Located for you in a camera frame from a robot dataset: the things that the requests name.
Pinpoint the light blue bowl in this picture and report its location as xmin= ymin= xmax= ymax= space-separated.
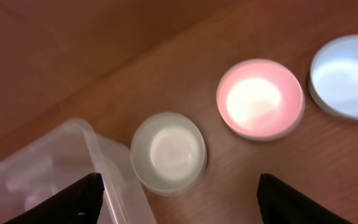
xmin=308 ymin=34 xmax=358 ymax=120

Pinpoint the grey bowl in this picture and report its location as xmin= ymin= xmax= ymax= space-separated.
xmin=130 ymin=112 xmax=208 ymax=196

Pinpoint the pink bowl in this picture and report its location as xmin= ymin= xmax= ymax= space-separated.
xmin=216 ymin=58 xmax=305 ymax=141

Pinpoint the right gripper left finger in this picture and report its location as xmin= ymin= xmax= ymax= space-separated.
xmin=7 ymin=172 xmax=104 ymax=224

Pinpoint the clear plastic storage bin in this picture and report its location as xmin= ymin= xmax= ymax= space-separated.
xmin=0 ymin=119 xmax=156 ymax=224

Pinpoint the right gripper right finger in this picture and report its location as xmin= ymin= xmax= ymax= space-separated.
xmin=257 ymin=174 xmax=351 ymax=224

